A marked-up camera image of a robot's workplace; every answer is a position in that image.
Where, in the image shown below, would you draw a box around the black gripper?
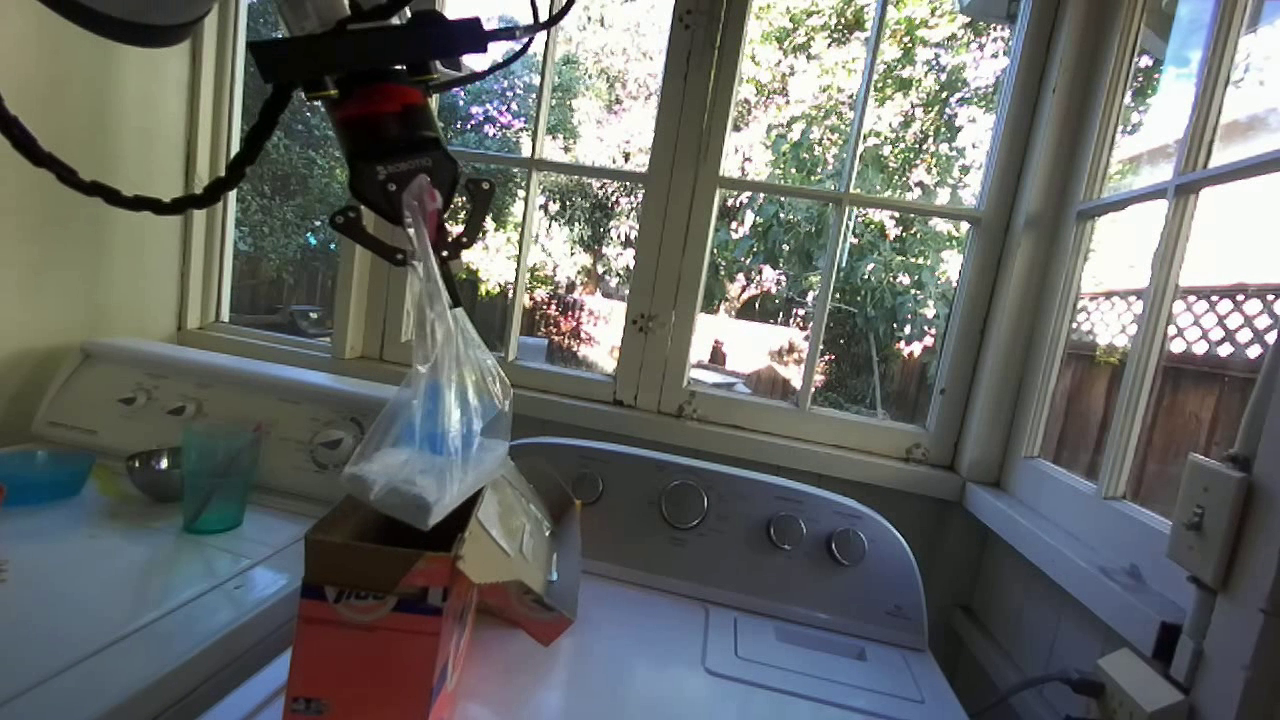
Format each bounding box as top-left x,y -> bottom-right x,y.
324,75 -> 501,271

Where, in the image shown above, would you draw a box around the clear zip bag pink seal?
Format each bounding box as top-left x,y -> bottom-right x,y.
341,173 -> 516,536

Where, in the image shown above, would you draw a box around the large orange Tide box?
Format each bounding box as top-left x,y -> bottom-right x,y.
281,456 -> 558,720

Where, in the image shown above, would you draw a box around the white wooden framed window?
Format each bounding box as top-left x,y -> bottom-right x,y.
183,0 -> 711,402
956,0 -> 1280,565
624,0 -> 1072,472

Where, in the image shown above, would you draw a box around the white washer dial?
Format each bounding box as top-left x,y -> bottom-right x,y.
310,414 -> 365,472

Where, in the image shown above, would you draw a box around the teal plastic cup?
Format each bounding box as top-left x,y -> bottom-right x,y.
178,418 -> 269,541

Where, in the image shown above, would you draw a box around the small metal bowl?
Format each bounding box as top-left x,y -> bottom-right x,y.
126,445 -> 192,509

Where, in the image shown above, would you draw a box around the green leafy trees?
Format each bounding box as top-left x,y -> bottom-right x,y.
438,0 -> 1178,414

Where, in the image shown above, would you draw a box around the blue bowl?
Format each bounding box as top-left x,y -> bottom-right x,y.
0,445 -> 101,513

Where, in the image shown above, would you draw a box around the white dryer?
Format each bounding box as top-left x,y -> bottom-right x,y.
195,434 -> 971,720

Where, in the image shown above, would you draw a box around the white washing machine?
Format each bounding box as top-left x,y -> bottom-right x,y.
0,335 -> 405,720

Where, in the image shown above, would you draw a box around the wooden lattice fence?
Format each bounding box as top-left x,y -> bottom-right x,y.
1035,283 -> 1280,525

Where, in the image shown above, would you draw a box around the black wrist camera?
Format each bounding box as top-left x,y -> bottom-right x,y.
246,18 -> 491,95

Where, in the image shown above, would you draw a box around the black braided cable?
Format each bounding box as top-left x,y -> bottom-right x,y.
0,75 -> 304,218

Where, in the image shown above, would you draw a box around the black power cord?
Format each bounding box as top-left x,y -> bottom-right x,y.
975,663 -> 1114,720

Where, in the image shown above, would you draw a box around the beige light switch plate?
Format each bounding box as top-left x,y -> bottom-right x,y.
1166,448 -> 1253,590

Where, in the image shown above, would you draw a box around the beige wall outlet box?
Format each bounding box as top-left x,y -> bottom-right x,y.
1093,642 -> 1193,720

